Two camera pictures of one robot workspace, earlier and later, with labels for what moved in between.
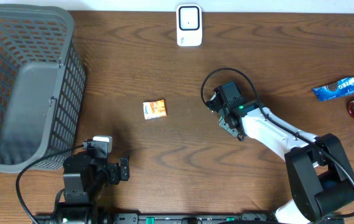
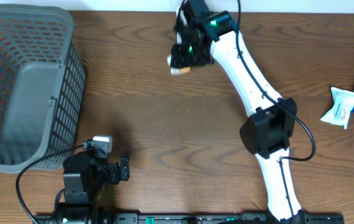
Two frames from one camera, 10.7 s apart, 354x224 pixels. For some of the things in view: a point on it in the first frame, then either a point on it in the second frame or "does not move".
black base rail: [181, 218] does not move
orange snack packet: [154, 109] to [177, 71]
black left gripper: [114, 175] does not move
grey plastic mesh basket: [30, 85] does not move
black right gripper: [224, 124] to [181, 60]
